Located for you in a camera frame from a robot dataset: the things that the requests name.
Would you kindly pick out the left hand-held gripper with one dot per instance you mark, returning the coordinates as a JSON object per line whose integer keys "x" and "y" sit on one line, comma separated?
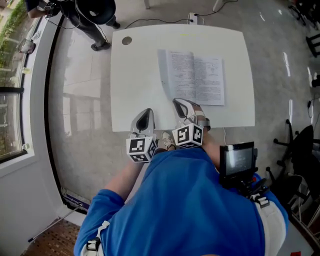
{"x": 136, "y": 148}

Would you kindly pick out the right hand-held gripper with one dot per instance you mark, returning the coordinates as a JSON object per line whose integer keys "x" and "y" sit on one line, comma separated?
{"x": 183, "y": 135}

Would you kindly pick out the white book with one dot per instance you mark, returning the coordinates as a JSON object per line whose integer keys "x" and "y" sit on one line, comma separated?
{"x": 195, "y": 77}

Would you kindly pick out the person's left forearm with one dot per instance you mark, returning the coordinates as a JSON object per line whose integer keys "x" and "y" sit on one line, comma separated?
{"x": 122, "y": 177}

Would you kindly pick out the person's right forearm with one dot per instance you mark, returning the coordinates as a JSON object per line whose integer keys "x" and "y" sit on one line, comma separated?
{"x": 211, "y": 150}

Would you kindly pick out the person's right hand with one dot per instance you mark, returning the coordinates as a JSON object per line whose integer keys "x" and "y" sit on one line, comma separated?
{"x": 200, "y": 113}

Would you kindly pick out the person's left shoe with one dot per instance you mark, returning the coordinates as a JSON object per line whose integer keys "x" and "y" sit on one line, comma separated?
{"x": 167, "y": 140}

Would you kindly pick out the white table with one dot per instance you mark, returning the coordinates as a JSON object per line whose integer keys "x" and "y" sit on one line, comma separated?
{"x": 135, "y": 82}

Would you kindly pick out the black monitor screen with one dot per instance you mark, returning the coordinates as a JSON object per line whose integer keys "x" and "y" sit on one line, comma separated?
{"x": 237, "y": 158}

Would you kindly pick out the person's blue shirt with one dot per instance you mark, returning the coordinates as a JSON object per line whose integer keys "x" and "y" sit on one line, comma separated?
{"x": 180, "y": 205}

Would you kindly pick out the white power strip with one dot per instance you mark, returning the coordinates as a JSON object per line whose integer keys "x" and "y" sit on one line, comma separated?
{"x": 193, "y": 18}

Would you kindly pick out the small window latch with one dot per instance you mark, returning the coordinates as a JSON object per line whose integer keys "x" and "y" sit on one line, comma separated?
{"x": 25, "y": 146}
{"x": 26, "y": 70}

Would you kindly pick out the black office chair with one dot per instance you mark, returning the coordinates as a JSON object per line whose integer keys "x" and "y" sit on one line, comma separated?
{"x": 313, "y": 45}
{"x": 303, "y": 142}
{"x": 295, "y": 185}

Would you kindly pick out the curved glass window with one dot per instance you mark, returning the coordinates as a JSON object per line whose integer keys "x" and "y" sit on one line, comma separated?
{"x": 10, "y": 112}

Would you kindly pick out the clear plastic container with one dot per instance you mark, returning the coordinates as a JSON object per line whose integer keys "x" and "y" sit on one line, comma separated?
{"x": 27, "y": 46}

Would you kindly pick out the grey cabinet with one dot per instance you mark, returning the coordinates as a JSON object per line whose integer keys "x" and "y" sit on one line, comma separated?
{"x": 305, "y": 242}

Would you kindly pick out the black clamp mount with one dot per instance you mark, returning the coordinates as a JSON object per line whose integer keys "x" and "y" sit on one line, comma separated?
{"x": 250, "y": 186}

